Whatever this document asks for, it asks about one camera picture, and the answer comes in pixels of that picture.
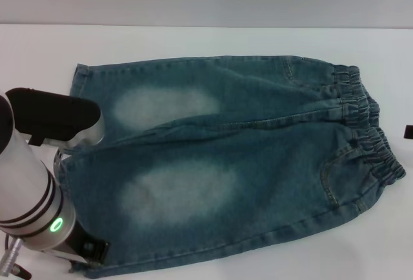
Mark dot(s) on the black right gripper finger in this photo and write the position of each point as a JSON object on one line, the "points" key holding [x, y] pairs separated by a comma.
{"points": [[409, 131]]}

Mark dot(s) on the blue denim shorts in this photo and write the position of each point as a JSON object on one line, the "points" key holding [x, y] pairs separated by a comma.
{"points": [[226, 151]]}

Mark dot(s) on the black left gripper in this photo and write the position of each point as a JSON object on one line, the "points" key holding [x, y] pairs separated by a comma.
{"points": [[92, 247]]}

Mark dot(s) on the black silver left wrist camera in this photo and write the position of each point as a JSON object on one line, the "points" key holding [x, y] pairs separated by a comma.
{"points": [[55, 115]]}

